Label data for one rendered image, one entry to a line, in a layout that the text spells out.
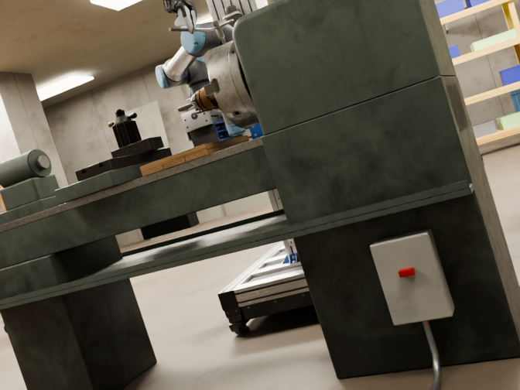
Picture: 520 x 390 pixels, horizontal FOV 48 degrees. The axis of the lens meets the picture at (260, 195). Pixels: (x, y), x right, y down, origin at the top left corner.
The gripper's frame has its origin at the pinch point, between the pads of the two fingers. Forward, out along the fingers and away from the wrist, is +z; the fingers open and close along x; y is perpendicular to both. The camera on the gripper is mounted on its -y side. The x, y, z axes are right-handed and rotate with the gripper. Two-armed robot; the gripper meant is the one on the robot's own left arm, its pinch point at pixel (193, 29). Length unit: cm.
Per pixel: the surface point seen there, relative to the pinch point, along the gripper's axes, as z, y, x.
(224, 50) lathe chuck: 6.5, -4.1, -11.3
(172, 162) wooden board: 38.5, 26.2, -10.9
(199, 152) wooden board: 38.6, 14.4, -10.8
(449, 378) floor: 128, -50, -17
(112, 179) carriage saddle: 38, 51, -6
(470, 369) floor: 127, -56, -21
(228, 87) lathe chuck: 20.7, -3.7, -9.2
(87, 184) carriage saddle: 37, 64, -6
